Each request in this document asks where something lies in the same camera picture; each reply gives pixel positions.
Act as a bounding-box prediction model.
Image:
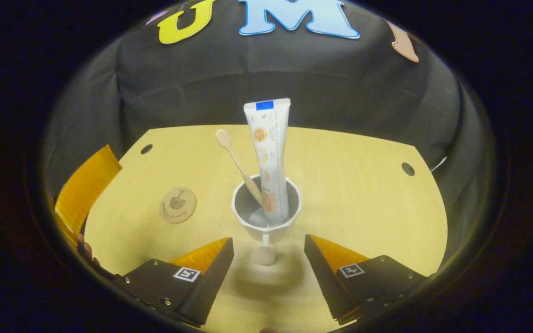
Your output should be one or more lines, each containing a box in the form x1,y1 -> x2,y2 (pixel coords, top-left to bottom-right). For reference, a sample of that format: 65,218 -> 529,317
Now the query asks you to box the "wooden toothbrush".
215,129 -> 265,206

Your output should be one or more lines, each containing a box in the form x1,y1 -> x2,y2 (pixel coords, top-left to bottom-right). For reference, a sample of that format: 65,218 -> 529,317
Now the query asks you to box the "white toothpaste tube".
243,98 -> 291,225

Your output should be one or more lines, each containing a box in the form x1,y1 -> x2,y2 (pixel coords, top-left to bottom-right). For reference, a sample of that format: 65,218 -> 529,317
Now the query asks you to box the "round wooden coaster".
159,187 -> 197,225

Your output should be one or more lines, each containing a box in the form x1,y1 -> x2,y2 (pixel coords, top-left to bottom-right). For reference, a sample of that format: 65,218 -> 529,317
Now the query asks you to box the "white cup with wooden handle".
231,175 -> 303,267

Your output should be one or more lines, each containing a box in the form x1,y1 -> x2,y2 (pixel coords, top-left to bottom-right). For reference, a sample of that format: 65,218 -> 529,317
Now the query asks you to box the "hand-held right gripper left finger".
114,237 -> 235,327

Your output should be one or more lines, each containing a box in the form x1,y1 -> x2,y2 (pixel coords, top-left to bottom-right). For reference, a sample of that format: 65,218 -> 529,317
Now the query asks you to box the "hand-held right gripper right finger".
304,234 -> 434,324

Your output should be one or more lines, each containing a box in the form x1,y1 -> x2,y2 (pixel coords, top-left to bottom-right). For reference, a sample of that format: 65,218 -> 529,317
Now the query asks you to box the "light wooden desktop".
84,124 -> 448,333

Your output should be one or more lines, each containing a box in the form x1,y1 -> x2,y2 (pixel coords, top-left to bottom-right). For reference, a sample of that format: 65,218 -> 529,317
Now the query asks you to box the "black backdrop cloth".
44,0 -> 494,264

